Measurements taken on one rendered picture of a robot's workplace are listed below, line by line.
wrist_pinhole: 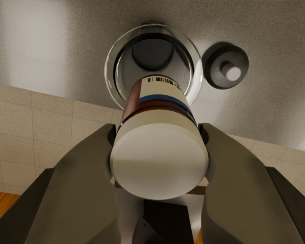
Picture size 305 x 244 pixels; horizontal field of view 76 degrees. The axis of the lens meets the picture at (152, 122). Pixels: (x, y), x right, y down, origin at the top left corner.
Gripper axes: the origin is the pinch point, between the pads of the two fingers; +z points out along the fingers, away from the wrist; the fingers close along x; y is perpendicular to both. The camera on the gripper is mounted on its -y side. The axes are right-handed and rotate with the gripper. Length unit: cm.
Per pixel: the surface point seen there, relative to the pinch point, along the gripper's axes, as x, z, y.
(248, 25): 19.1, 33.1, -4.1
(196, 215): 15, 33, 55
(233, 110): 19.6, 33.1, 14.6
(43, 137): -92, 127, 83
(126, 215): -10, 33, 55
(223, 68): 14.0, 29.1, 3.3
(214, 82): 12.8, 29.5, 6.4
